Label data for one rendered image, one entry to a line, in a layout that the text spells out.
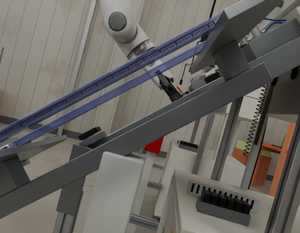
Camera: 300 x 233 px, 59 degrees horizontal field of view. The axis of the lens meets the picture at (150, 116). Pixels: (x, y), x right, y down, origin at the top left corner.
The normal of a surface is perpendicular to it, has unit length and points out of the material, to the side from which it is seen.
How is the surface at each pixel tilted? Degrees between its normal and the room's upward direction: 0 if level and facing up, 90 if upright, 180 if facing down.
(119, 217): 90
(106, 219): 90
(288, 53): 90
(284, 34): 90
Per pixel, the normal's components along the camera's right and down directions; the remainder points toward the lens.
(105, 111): 0.26, 0.11
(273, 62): -0.07, 0.02
